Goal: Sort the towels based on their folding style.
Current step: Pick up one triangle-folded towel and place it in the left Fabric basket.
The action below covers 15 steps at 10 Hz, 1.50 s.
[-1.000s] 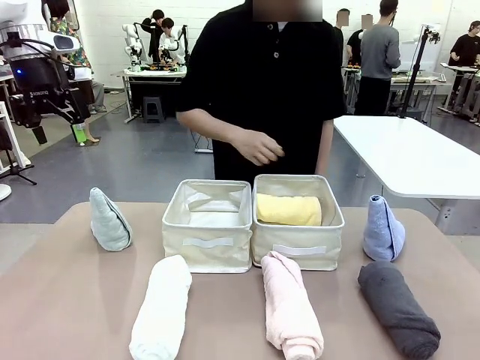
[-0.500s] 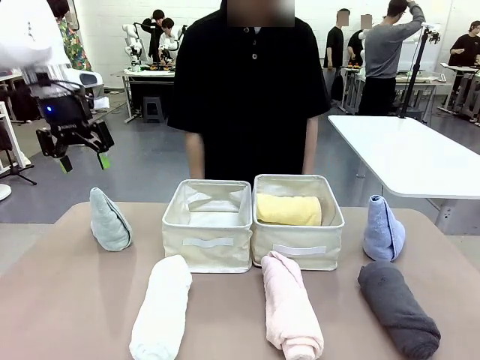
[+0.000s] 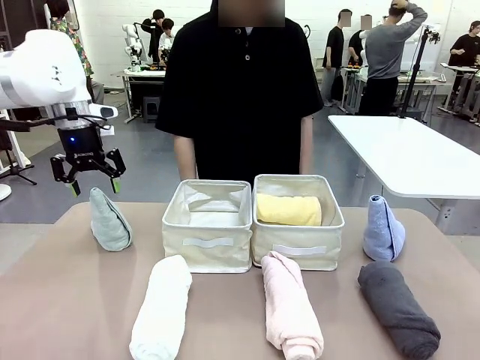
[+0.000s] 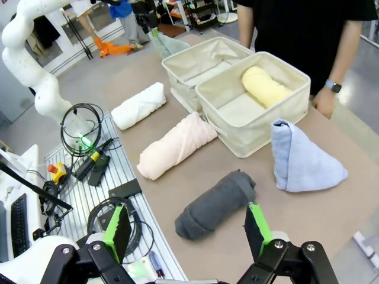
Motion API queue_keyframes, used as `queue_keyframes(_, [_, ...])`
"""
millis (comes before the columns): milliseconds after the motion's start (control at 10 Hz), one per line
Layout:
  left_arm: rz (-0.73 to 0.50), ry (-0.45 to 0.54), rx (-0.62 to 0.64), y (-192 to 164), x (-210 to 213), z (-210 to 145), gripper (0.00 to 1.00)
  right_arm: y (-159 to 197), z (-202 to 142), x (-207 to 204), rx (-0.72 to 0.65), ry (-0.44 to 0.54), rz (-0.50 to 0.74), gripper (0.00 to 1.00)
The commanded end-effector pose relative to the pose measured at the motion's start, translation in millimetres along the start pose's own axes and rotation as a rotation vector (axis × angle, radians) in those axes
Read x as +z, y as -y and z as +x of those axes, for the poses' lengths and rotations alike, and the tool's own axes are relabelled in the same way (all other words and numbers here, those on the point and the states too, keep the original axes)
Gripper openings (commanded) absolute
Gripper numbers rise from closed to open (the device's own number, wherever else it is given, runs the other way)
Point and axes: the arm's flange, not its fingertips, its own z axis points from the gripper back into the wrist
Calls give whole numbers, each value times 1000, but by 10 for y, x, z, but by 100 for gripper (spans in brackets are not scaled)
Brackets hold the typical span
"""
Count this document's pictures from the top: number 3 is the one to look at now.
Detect seated person grey trousers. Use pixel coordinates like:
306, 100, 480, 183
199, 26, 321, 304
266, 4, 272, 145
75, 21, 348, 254
91, 79, 106, 106

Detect person's left forearm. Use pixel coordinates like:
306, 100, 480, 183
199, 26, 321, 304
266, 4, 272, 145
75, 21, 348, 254
298, 112, 314, 176

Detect background person black t-shirt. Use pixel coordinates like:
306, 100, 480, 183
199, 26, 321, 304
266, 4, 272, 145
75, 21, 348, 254
321, 9, 353, 108

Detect person in black polo shirt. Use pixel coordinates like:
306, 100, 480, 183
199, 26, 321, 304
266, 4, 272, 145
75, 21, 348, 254
155, 0, 326, 185

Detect yellow rolled towel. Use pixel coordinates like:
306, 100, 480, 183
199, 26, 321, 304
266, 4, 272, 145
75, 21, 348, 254
256, 193, 323, 227

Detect background standing desk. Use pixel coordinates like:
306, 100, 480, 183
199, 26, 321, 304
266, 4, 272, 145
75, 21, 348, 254
440, 61, 480, 113

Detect background person dark top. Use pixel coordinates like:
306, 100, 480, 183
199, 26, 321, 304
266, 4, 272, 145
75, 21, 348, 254
347, 13, 373, 76

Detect dark grey towel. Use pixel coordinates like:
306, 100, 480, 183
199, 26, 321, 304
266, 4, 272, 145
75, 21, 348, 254
357, 261, 442, 360

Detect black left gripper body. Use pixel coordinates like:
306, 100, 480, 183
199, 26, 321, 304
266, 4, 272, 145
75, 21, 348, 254
56, 124, 110, 176

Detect background person in light shirt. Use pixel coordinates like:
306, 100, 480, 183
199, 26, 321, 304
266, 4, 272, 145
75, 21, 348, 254
159, 17, 177, 57

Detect green cone towel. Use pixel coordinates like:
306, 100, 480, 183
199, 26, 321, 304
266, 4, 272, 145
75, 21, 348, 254
88, 187, 133, 252

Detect beige fabric storage box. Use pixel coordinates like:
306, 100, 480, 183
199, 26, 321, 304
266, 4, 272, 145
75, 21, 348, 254
161, 178, 253, 274
251, 173, 345, 272

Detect grey plastic stool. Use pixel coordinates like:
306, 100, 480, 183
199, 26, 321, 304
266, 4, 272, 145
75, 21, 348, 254
142, 96, 163, 123

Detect pink towel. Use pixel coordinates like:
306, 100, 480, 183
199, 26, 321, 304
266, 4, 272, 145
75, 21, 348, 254
260, 250, 325, 360

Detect large white table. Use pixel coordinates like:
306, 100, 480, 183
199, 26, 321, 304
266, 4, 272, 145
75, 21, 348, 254
328, 114, 480, 233

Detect background person in black clothes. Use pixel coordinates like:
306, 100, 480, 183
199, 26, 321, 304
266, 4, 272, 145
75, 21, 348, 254
141, 9, 167, 65

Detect white background work table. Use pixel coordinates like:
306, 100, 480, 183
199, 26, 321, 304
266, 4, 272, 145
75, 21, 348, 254
120, 68, 168, 125

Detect background person at desk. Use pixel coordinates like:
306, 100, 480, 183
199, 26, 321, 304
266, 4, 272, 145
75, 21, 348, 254
448, 20, 480, 123

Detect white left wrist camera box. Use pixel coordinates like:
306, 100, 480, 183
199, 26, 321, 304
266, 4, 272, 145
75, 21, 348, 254
88, 103, 119, 120

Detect white background long table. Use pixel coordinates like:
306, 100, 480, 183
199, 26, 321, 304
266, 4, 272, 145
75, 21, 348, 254
339, 65, 453, 113

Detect blue cone towel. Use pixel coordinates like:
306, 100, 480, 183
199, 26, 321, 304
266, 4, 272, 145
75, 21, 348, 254
362, 193, 406, 263

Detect dark shelf unit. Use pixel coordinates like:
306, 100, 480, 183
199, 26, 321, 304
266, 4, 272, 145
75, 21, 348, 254
0, 0, 48, 50

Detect background person grey sweater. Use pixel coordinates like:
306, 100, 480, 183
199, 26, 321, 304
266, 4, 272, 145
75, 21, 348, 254
361, 0, 429, 116

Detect black pole stand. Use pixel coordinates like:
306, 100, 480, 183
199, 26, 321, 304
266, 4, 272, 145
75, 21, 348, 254
397, 25, 432, 120

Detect white rack stand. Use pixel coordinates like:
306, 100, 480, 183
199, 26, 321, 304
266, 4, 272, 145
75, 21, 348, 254
0, 130, 33, 170

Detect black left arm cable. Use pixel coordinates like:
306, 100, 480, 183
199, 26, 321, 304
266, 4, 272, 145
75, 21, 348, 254
0, 115, 112, 133

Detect person's right forearm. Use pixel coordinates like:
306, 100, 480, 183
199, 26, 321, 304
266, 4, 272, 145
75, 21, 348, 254
174, 133, 199, 181

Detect white towel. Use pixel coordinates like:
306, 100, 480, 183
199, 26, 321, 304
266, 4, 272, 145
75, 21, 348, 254
129, 253, 194, 360

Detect black tripod legs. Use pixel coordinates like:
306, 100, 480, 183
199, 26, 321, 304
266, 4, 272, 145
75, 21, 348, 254
0, 149, 38, 187

